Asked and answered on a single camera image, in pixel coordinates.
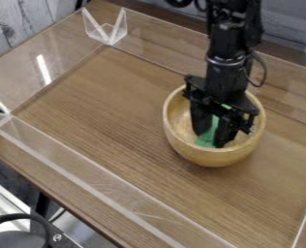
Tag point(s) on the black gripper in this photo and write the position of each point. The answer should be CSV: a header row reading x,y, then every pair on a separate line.
x,y
222,88

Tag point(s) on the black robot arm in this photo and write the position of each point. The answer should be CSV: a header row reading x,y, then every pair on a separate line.
x,y
234,26

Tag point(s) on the light wooden bowl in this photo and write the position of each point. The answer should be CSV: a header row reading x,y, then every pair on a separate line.
x,y
180,135

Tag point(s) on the green rectangular block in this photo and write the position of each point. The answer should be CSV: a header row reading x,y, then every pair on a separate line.
x,y
206,139

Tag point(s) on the clear acrylic tray wall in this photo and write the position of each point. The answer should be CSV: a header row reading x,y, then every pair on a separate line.
x,y
82,93

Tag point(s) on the black table leg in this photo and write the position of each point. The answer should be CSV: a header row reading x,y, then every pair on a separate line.
x,y
42,205

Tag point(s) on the black metal bracket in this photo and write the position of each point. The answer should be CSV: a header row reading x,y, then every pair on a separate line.
x,y
59,240

